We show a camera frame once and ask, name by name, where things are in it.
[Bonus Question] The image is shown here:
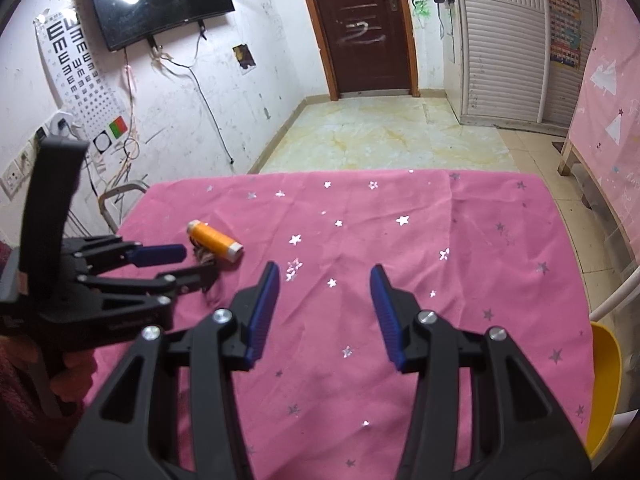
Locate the eye chart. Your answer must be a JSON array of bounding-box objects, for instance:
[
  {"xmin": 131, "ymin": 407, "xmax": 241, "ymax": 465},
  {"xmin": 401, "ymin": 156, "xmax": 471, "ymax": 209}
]
[{"xmin": 34, "ymin": 7, "xmax": 130, "ymax": 156}]

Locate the pink star-print tablecloth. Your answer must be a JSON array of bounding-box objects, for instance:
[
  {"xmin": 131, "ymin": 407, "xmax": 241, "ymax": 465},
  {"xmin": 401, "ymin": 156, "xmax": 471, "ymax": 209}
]
[{"xmin": 82, "ymin": 169, "xmax": 593, "ymax": 480}]

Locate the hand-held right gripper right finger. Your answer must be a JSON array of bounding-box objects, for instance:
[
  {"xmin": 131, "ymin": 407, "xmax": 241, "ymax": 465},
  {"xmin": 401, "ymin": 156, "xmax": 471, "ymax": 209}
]
[{"xmin": 369, "ymin": 263, "xmax": 593, "ymax": 480}]

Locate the white wall socket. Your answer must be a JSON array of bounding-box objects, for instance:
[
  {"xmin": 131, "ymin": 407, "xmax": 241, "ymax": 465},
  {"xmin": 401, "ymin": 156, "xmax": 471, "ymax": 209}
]
[{"xmin": 0, "ymin": 160, "xmax": 32, "ymax": 197}]

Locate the person's left hand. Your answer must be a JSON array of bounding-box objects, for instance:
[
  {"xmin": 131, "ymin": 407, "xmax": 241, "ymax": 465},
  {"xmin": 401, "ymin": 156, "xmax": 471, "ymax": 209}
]
[{"xmin": 59, "ymin": 347, "xmax": 98, "ymax": 403}]

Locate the white power adapter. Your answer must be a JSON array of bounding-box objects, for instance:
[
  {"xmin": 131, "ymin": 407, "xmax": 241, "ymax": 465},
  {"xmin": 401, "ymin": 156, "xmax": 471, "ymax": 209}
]
[{"xmin": 44, "ymin": 110, "xmax": 85, "ymax": 137}]

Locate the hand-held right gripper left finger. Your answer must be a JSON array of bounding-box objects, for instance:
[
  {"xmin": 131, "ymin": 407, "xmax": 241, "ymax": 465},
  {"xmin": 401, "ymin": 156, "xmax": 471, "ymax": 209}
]
[{"xmin": 60, "ymin": 261, "xmax": 281, "ymax": 480}]

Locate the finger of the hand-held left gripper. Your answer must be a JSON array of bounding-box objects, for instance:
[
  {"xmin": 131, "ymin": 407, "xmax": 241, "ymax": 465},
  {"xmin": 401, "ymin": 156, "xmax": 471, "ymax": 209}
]
[
  {"xmin": 75, "ymin": 262, "xmax": 219, "ymax": 311},
  {"xmin": 62, "ymin": 237, "xmax": 187, "ymax": 273}
]

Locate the dark wall box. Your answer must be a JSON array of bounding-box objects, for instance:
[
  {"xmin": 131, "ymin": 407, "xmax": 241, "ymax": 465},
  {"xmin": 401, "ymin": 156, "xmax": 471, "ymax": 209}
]
[{"xmin": 232, "ymin": 44, "xmax": 257, "ymax": 71}]

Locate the wooden bed frame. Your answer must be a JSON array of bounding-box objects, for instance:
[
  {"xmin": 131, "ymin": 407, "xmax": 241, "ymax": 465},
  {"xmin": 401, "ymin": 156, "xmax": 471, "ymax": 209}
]
[{"xmin": 559, "ymin": 140, "xmax": 606, "ymax": 211}]

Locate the bundle of loose wires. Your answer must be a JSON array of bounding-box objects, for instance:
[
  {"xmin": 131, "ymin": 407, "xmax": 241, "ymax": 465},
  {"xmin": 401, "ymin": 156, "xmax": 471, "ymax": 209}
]
[{"xmin": 85, "ymin": 135, "xmax": 151, "ymax": 196}]

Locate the yellow plastic container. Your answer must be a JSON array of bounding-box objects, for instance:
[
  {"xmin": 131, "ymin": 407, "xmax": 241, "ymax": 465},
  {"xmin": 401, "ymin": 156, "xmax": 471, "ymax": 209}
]
[{"xmin": 585, "ymin": 322, "xmax": 623, "ymax": 458}]

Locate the colourful chart poster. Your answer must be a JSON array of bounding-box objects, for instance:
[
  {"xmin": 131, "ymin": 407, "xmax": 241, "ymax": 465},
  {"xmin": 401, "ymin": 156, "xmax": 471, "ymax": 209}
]
[{"xmin": 545, "ymin": 0, "xmax": 583, "ymax": 68}]

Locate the orange thread spool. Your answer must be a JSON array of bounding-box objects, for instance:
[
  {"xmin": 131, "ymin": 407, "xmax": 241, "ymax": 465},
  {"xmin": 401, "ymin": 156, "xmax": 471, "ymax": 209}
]
[{"xmin": 186, "ymin": 220, "xmax": 243, "ymax": 262}]

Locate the black wall television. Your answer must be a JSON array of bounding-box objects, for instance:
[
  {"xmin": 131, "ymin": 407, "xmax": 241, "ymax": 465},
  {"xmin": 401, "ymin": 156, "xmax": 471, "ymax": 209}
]
[{"xmin": 84, "ymin": 0, "xmax": 236, "ymax": 52}]

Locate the dark brown door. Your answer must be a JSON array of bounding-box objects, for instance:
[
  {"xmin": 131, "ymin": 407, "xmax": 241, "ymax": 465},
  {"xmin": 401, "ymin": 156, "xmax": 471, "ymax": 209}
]
[{"xmin": 292, "ymin": 0, "xmax": 420, "ymax": 102}]

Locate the grey metal tube frame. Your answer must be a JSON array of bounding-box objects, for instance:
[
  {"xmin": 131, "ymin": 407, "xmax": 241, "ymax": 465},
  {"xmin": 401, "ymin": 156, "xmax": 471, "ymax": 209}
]
[{"xmin": 97, "ymin": 180, "xmax": 148, "ymax": 233}]

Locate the white louvered wardrobe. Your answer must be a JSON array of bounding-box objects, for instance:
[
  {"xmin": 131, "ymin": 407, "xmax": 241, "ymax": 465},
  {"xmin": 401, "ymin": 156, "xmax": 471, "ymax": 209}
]
[{"xmin": 442, "ymin": 0, "xmax": 601, "ymax": 128}]

